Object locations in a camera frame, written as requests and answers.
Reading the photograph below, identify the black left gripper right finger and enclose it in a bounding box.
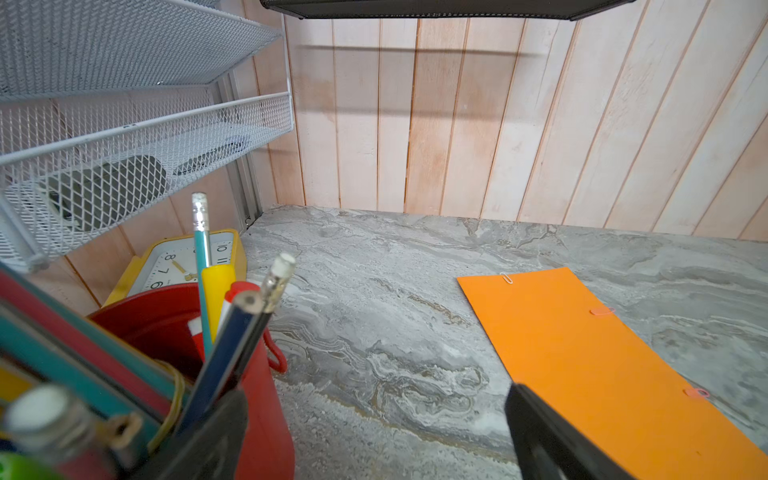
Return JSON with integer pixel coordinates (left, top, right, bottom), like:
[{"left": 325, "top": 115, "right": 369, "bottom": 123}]
[{"left": 505, "top": 383, "right": 631, "bottom": 479}]

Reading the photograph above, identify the teal pencil with eraser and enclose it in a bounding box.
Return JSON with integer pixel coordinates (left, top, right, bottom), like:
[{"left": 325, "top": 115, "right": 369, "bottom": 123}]
[{"left": 191, "top": 192, "right": 213, "bottom": 359}]

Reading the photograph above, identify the grey object in shelf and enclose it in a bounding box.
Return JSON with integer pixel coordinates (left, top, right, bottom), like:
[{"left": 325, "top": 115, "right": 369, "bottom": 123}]
[{"left": 36, "top": 155, "right": 168, "bottom": 232}]

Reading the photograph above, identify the white wire mesh shelf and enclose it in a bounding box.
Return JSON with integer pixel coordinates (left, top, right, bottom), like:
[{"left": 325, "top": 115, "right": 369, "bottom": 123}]
[{"left": 1, "top": 1, "right": 294, "bottom": 273}]

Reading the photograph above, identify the pink paperclip edge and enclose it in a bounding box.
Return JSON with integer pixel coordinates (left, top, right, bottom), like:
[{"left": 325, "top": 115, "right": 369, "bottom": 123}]
[
  {"left": 590, "top": 307, "right": 615, "bottom": 316},
  {"left": 683, "top": 387, "right": 710, "bottom": 399}
]

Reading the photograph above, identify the orange paper document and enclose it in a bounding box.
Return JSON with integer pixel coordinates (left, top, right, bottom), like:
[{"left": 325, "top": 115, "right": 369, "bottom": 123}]
[{"left": 459, "top": 268, "right": 767, "bottom": 479}]

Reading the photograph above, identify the pink paperclip upper edge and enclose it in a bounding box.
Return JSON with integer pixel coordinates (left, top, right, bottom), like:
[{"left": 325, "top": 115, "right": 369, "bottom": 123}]
[{"left": 590, "top": 307, "right": 615, "bottom": 316}]

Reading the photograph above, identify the yellow marker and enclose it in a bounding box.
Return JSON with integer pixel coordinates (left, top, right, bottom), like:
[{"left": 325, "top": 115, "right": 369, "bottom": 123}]
[{"left": 202, "top": 264, "right": 236, "bottom": 342}]

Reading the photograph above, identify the dark blue pencil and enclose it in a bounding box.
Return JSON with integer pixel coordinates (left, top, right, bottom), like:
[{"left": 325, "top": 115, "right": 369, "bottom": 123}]
[{"left": 175, "top": 290, "right": 265, "bottom": 435}]

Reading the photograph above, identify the pink paperclip lower edge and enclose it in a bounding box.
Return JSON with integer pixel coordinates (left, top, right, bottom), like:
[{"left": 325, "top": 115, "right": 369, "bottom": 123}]
[{"left": 683, "top": 387, "right": 710, "bottom": 399}]

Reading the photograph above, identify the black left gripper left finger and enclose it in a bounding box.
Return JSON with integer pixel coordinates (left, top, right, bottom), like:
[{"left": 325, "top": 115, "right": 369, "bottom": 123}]
[{"left": 133, "top": 390, "right": 248, "bottom": 480}]

